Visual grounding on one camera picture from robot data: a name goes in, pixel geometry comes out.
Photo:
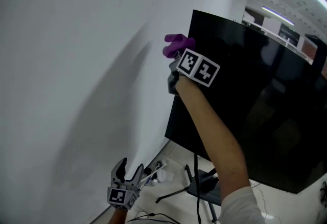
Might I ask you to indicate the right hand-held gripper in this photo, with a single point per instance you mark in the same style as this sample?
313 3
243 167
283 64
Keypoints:
199 67

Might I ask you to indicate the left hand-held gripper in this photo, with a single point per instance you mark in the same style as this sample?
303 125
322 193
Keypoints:
117 196

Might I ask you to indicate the purple cloth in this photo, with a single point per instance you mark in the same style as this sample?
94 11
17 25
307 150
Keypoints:
177 44

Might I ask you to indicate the large black screen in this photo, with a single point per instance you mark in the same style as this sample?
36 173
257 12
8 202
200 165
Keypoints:
268 105

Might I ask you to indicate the person's left forearm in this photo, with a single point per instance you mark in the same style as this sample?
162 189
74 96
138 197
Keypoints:
118 216

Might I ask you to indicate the person's right forearm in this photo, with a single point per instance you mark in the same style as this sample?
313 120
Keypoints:
214 136

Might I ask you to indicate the white crumpled cloth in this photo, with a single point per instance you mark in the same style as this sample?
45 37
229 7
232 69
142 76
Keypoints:
164 175

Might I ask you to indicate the black screen stand base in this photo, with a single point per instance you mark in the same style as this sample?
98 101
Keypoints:
208 189

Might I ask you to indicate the person's white shirt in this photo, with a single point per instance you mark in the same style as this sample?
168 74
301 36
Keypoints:
242 207

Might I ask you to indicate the black office chair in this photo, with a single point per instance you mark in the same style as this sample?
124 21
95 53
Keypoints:
324 193

